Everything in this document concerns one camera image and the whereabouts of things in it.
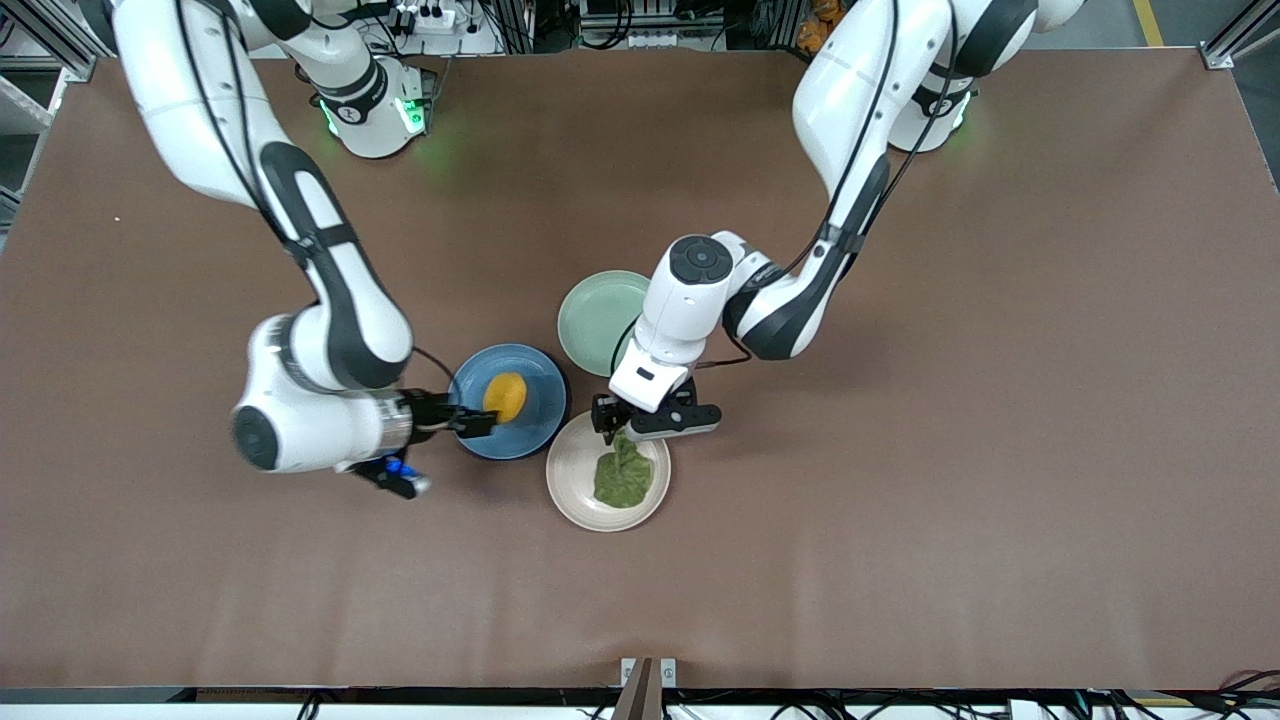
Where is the blue plate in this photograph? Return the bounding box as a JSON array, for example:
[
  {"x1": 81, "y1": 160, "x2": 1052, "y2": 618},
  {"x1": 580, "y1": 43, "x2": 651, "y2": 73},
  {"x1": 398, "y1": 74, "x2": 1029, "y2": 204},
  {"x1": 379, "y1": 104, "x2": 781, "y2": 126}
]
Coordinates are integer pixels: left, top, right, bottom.
[{"x1": 447, "y1": 343, "x2": 569, "y2": 461}]

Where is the green lettuce leaf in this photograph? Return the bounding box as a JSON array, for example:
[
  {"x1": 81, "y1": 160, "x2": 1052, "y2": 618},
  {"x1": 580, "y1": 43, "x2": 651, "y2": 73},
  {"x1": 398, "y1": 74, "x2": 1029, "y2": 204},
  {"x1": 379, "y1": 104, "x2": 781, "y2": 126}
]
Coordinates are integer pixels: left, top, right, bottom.
[{"x1": 593, "y1": 430, "x2": 656, "y2": 509}]

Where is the white power strip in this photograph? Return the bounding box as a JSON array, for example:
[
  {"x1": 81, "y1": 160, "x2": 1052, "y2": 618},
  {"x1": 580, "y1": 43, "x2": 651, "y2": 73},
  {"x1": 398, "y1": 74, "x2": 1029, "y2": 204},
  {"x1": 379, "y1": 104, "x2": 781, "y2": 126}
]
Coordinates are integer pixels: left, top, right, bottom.
[{"x1": 385, "y1": 0, "x2": 471, "y2": 36}]

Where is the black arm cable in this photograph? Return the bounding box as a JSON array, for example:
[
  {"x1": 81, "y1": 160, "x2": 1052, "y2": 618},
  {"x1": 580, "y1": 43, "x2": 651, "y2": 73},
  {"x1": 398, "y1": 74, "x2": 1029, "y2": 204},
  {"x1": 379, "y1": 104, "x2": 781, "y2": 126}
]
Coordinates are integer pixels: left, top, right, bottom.
[
  {"x1": 695, "y1": 0, "x2": 986, "y2": 373},
  {"x1": 175, "y1": 0, "x2": 459, "y2": 386}
]

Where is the beige plate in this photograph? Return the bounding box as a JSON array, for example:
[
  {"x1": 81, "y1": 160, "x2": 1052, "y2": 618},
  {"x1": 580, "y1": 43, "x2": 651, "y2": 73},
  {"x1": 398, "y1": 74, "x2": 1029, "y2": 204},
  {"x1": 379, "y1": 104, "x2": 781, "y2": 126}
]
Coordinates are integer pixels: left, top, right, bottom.
[{"x1": 546, "y1": 408, "x2": 672, "y2": 533}]

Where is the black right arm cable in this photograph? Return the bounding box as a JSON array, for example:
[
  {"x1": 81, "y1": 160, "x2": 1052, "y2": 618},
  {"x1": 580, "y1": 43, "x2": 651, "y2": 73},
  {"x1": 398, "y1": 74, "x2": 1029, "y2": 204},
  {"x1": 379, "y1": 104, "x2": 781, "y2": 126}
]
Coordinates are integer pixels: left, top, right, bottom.
[{"x1": 175, "y1": 0, "x2": 459, "y2": 386}]

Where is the aluminium frame profile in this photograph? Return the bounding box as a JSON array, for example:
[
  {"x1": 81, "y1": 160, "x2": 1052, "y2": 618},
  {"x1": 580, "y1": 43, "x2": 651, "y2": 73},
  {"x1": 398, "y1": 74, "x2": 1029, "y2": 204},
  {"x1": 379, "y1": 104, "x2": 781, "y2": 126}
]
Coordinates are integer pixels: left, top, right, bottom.
[
  {"x1": 0, "y1": 0, "x2": 101, "y2": 86},
  {"x1": 1200, "y1": 0, "x2": 1280, "y2": 71}
]

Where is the light green plate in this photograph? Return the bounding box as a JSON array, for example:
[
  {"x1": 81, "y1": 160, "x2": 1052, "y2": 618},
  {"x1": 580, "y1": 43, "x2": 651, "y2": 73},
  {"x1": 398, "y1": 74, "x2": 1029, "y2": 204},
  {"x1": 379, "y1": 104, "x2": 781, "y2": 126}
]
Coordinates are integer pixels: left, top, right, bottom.
[{"x1": 557, "y1": 270, "x2": 656, "y2": 379}]

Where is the yellow lemon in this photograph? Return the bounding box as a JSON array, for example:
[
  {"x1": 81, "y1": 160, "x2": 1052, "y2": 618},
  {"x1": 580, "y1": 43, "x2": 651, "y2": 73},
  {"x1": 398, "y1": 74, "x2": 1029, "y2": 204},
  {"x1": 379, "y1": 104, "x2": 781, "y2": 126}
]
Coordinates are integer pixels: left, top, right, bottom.
[{"x1": 482, "y1": 372, "x2": 528, "y2": 426}]

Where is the bag of oranges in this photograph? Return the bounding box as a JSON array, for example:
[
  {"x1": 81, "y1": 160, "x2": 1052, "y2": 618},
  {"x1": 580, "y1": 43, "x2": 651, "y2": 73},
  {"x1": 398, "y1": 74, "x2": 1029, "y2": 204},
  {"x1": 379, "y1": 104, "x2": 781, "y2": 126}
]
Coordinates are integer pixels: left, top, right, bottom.
[{"x1": 797, "y1": 0, "x2": 851, "y2": 53}]

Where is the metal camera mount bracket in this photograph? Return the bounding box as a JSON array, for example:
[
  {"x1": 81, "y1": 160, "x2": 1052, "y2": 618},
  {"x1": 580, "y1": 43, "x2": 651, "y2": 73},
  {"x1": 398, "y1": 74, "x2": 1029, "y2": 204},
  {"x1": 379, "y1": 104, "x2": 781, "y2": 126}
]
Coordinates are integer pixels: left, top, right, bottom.
[{"x1": 612, "y1": 657, "x2": 679, "y2": 720}]

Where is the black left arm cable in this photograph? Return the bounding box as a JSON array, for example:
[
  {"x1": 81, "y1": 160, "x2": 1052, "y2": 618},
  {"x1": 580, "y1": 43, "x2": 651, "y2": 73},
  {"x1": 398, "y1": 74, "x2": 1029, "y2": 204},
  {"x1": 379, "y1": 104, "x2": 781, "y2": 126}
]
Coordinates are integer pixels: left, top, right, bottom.
[{"x1": 695, "y1": 0, "x2": 986, "y2": 373}]

